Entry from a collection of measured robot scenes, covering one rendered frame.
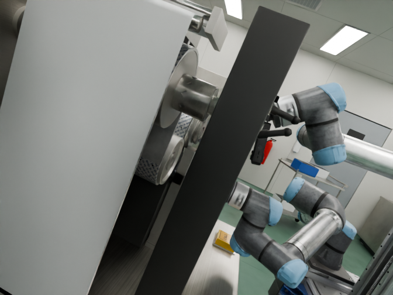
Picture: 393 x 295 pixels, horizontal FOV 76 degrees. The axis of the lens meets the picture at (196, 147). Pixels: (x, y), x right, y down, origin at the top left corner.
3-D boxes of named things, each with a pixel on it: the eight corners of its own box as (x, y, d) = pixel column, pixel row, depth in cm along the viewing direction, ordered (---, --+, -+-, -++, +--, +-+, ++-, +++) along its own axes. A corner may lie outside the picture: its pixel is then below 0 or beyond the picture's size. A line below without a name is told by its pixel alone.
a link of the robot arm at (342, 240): (343, 254, 120) (358, 230, 118) (316, 236, 129) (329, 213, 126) (348, 249, 130) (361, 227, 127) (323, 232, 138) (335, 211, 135)
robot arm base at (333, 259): (331, 256, 138) (340, 241, 136) (344, 275, 123) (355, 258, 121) (306, 245, 138) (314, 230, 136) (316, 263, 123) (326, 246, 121)
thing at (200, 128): (208, 122, 73) (197, 145, 73) (202, 119, 73) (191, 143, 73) (206, 117, 66) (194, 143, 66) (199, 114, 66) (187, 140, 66)
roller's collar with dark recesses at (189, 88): (200, 123, 41) (216, 85, 39) (167, 107, 41) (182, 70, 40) (206, 121, 47) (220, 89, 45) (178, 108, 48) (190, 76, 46)
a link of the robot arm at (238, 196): (239, 204, 80) (238, 214, 72) (226, 198, 81) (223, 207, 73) (249, 184, 79) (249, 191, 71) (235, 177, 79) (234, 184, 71)
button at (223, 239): (233, 253, 85) (236, 247, 85) (214, 243, 86) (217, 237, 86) (234, 243, 92) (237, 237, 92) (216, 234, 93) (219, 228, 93)
